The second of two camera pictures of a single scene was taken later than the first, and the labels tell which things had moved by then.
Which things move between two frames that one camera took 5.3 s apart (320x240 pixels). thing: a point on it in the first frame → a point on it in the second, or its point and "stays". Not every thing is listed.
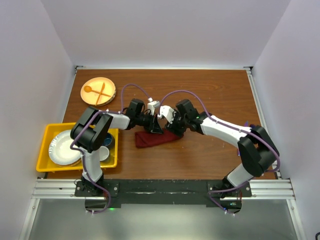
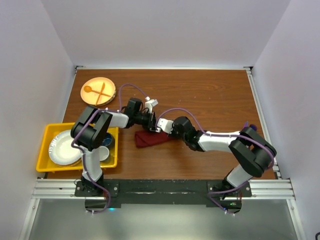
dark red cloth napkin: (144, 138) stays
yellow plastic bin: (51, 130) stays
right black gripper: (172, 127) → (172, 134)
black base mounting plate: (195, 191) stays
